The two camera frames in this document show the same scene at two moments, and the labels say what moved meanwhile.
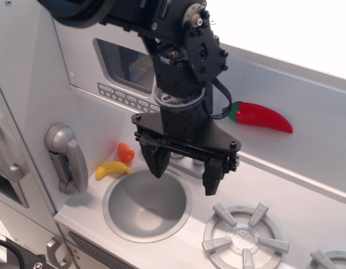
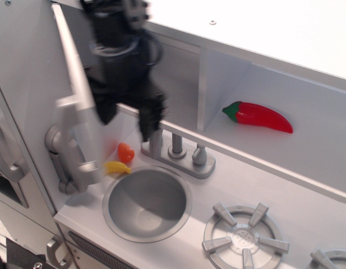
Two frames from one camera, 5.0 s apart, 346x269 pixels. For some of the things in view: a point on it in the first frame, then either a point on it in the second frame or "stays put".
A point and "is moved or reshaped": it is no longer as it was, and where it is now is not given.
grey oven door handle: (51, 247) stays put
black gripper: (188, 130) → (124, 79)
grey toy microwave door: (110, 64) is moved or reshaped
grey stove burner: (243, 237) stays put
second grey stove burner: (334, 259) stays put
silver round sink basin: (142, 208) stays put
